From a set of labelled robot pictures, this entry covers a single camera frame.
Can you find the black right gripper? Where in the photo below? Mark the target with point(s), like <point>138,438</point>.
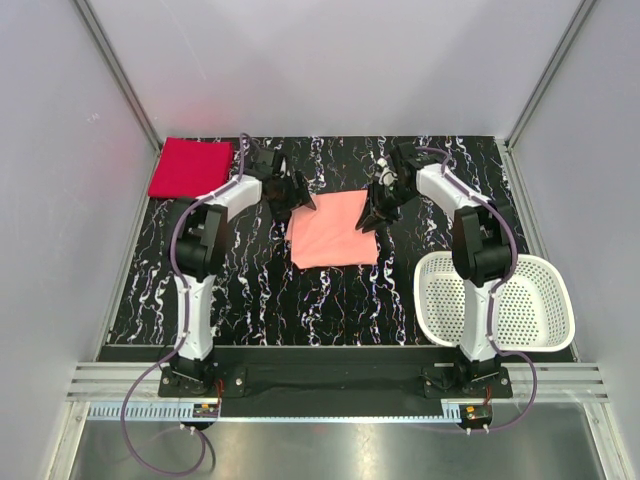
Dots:
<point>371,220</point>

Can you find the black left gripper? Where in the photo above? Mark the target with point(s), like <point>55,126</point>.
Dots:
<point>297,199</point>

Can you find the salmon pink t shirt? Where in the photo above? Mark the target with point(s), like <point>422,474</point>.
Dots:
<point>327,236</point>

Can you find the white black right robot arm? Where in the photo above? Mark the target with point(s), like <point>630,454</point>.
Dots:
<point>484,254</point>

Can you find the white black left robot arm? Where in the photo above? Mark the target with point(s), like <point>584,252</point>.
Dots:
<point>197,252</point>

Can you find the folded red t shirt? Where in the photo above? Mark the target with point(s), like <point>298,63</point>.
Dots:
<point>190,168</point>

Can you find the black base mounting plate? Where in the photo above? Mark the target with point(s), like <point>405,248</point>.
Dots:
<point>386,379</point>

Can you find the white perforated plastic basket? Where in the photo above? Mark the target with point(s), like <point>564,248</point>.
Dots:
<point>534,311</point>

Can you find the right aluminium frame post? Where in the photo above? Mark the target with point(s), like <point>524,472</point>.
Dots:
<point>561,52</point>

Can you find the aluminium frame post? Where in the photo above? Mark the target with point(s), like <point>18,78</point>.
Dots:
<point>561,52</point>
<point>107,52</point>

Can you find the white slotted cable duct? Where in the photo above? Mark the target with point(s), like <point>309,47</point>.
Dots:
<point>203,412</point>

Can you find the left aluminium frame post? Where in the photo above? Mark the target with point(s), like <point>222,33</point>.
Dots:
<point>107,52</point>

